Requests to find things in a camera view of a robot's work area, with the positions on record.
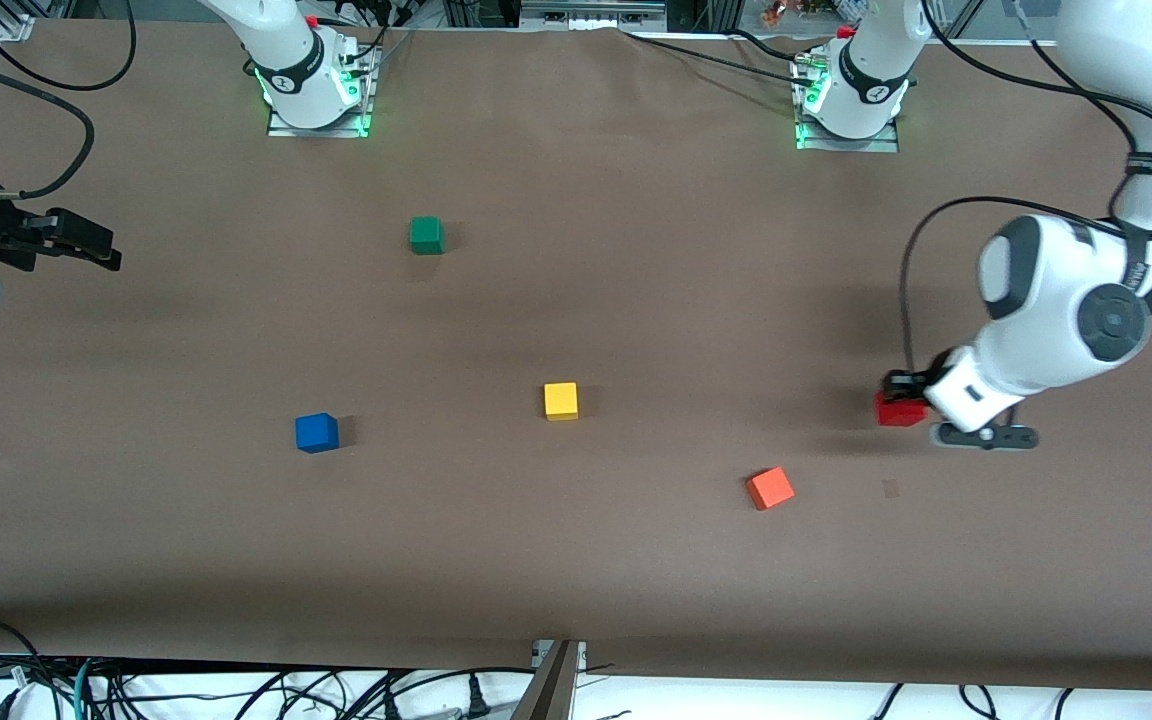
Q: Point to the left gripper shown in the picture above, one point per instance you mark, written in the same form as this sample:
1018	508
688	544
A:
903	384

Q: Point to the red cube block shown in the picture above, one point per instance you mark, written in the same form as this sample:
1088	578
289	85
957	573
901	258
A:
898	412

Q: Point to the blue cube block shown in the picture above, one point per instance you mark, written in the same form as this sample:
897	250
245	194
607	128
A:
316	433

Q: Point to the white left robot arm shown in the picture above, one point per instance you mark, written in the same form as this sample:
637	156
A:
1056	290

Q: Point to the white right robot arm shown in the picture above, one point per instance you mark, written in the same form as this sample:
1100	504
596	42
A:
291	60

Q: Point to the orange cube block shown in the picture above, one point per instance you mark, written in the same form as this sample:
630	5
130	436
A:
770	488

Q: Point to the yellow cube block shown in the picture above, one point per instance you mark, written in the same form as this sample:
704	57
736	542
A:
561	400

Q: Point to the green cube block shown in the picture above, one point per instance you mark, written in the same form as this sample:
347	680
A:
426	236

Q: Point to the brown table cover sheet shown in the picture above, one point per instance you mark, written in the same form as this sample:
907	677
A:
576	560

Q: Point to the black power plug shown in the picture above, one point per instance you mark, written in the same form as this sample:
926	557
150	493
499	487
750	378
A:
479	698

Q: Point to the aluminium frame corner profile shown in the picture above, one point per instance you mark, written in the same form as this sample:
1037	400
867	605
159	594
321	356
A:
16	27

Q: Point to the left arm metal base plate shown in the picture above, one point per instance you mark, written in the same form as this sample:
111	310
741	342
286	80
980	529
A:
836	143

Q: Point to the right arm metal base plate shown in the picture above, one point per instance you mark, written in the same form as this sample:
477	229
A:
281	128

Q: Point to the silver metal bracket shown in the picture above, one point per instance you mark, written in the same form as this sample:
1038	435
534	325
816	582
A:
581	652

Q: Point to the brown wooden post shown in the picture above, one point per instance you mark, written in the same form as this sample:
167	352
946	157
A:
548	690

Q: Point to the silver aluminium frame rail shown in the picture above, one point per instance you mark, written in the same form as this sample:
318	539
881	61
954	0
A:
591	12

